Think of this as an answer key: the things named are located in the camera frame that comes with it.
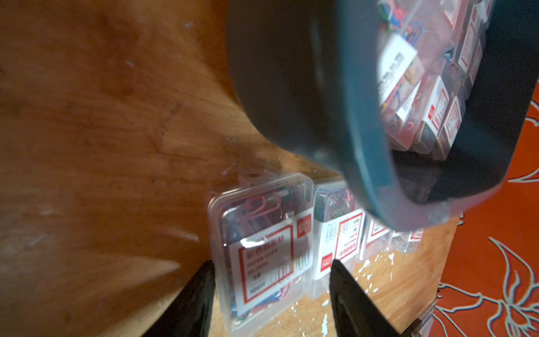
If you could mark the removed paper clip box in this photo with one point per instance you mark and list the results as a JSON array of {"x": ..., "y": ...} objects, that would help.
[
  {"x": 338, "y": 228},
  {"x": 375, "y": 238},
  {"x": 261, "y": 237}
]

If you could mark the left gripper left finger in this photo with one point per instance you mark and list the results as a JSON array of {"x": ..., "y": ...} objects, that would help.
[{"x": 189, "y": 314}]

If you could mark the blue plastic storage tray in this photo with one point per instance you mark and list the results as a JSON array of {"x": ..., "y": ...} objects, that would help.
[{"x": 305, "y": 74}]

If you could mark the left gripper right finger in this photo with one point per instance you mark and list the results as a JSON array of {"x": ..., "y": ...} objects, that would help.
[{"x": 354, "y": 312}]

